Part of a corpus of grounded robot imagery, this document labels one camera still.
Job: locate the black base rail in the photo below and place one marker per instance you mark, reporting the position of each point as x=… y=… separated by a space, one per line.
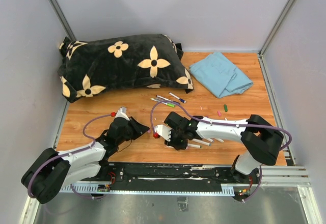
x=165 y=177

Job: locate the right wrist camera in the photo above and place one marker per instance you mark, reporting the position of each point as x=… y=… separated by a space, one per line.
x=163 y=131

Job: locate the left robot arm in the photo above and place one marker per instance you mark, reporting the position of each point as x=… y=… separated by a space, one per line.
x=53 y=170

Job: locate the dark blue cap marker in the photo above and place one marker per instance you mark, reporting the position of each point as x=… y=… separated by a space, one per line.
x=177 y=97

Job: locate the black floral pillow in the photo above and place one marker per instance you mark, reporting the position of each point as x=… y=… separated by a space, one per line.
x=90 y=68

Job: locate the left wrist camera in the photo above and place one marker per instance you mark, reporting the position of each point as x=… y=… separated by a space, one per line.
x=122 y=113

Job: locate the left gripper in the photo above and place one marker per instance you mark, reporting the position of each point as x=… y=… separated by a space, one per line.
x=139 y=129

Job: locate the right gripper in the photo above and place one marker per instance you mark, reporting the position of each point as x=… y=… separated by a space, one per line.
x=182 y=146

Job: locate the light blue folded cloth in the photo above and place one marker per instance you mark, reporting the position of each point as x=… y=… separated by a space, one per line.
x=220 y=76

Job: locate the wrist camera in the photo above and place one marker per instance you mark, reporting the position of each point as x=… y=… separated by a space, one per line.
x=122 y=113
x=163 y=131

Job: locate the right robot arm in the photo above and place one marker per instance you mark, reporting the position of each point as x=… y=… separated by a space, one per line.
x=261 y=140

